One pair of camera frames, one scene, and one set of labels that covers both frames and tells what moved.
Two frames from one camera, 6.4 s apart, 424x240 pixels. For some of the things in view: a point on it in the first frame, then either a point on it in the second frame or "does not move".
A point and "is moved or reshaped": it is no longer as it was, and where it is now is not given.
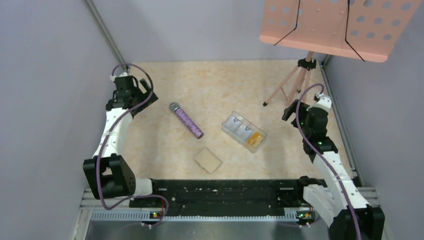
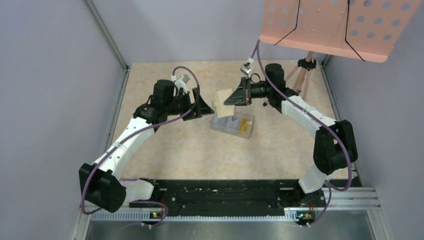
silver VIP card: (244, 134) → (232, 124)
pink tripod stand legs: (305, 65) does not move
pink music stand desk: (363, 30) does not move
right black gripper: (289, 111) → (242, 95)
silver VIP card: (233, 125) → (219, 122)
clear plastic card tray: (244, 132) is moved or reshaped
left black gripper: (152, 98) → (202, 107)
